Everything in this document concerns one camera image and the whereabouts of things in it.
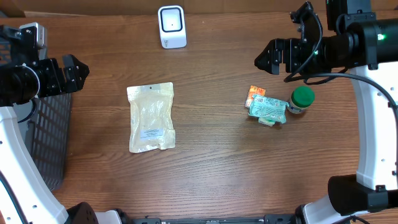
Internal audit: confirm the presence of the orange Kleenex tissue pack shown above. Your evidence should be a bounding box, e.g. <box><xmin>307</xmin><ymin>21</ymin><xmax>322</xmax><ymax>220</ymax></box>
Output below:
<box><xmin>245</xmin><ymin>85</ymin><xmax>266</xmax><ymax>108</ymax></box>

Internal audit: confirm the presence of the green lid jar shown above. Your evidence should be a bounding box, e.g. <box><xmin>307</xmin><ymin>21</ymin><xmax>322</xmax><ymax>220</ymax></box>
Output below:
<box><xmin>287</xmin><ymin>86</ymin><xmax>315</xmax><ymax>114</ymax></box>

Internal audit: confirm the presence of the teal wet wipes pack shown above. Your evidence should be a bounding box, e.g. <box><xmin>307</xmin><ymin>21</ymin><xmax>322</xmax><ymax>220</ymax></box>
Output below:
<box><xmin>249</xmin><ymin>95</ymin><xmax>288</xmax><ymax>124</ymax></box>

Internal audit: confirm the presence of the teal white tissue pack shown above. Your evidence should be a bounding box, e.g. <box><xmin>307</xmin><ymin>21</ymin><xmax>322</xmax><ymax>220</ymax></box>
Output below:
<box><xmin>258</xmin><ymin>118</ymin><xmax>275</xmax><ymax>126</ymax></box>

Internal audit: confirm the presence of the beige foil pouch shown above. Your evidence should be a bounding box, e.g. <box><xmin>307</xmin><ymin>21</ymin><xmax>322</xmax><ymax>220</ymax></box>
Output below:
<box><xmin>127</xmin><ymin>82</ymin><xmax>176</xmax><ymax>153</ymax></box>

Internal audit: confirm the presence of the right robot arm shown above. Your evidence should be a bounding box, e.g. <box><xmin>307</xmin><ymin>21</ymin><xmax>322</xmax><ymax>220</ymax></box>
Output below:
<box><xmin>254</xmin><ymin>1</ymin><xmax>397</xmax><ymax>223</ymax></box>

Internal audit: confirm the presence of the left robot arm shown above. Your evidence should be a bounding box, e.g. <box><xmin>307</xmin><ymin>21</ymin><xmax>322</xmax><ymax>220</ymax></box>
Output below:
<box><xmin>1</xmin><ymin>22</ymin><xmax>124</xmax><ymax>224</ymax></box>

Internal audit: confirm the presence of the white barcode scanner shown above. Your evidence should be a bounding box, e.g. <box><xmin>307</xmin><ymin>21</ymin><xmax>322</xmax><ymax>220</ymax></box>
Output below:
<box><xmin>158</xmin><ymin>5</ymin><xmax>187</xmax><ymax>49</ymax></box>

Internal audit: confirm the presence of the grey plastic basket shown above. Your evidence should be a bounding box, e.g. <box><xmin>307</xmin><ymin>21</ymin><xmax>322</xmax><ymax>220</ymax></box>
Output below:
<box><xmin>0</xmin><ymin>43</ymin><xmax>72</xmax><ymax>191</ymax></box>

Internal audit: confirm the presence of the cardboard back wall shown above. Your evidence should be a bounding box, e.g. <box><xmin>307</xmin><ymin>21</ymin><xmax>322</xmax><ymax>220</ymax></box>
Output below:
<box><xmin>0</xmin><ymin>0</ymin><xmax>398</xmax><ymax>18</ymax></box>

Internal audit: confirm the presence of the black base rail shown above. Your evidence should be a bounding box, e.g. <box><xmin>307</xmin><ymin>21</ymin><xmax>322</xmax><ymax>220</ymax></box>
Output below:
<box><xmin>131</xmin><ymin>214</ymin><xmax>305</xmax><ymax>224</ymax></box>

